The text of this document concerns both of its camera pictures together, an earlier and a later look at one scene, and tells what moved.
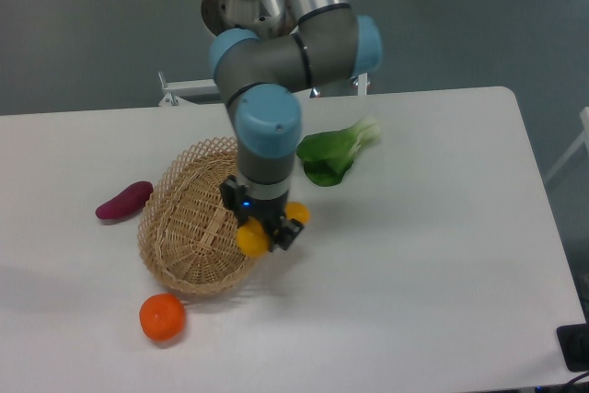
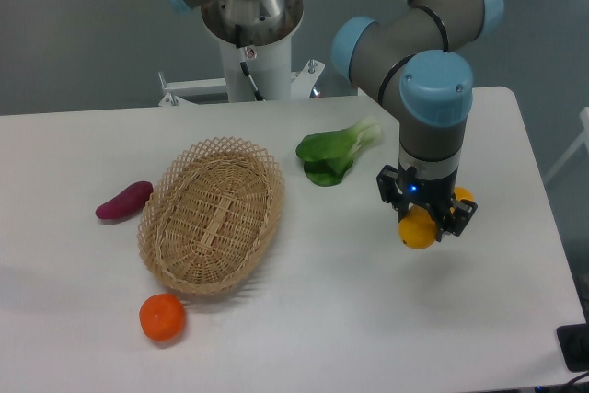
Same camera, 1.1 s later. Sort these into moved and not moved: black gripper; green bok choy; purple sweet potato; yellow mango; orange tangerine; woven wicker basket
Moved: black gripper; yellow mango
Not moved: woven wicker basket; green bok choy; purple sweet potato; orange tangerine
